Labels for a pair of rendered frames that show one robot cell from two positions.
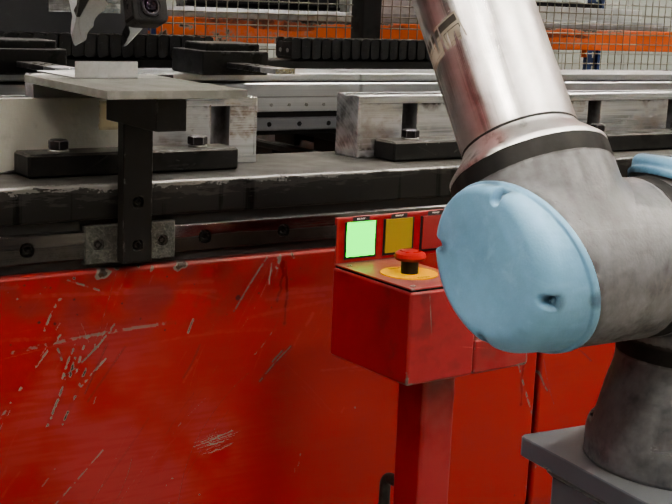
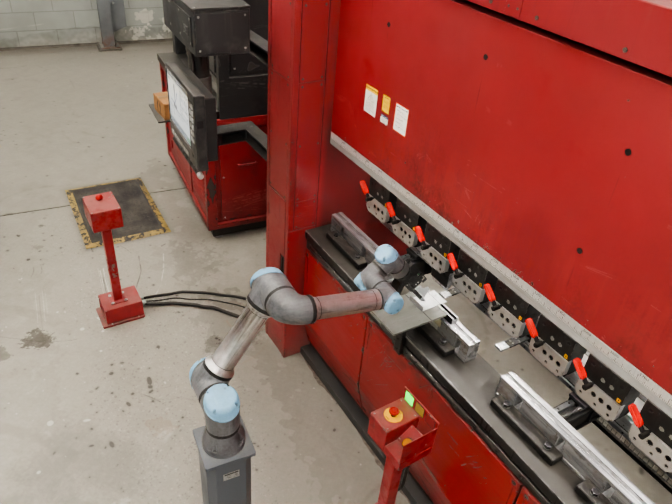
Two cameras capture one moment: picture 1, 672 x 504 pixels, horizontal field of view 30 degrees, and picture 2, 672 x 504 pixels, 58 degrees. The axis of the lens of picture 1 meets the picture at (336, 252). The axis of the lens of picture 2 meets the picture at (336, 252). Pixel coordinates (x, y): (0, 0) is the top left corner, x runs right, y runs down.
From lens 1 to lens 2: 2.52 m
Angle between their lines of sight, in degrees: 84
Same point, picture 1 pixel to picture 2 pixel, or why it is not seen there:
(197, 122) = (451, 337)
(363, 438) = (443, 461)
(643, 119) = not seen: outside the picture
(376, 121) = (505, 390)
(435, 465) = (388, 467)
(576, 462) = not seen: hidden behind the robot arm
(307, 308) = (435, 409)
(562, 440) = not seen: hidden behind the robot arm
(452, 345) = (378, 438)
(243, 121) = (463, 348)
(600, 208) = (197, 375)
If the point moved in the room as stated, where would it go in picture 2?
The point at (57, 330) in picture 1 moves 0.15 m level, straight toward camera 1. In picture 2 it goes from (384, 349) to (351, 352)
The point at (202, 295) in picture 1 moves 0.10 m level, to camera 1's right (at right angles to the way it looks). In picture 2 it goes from (412, 376) to (413, 394)
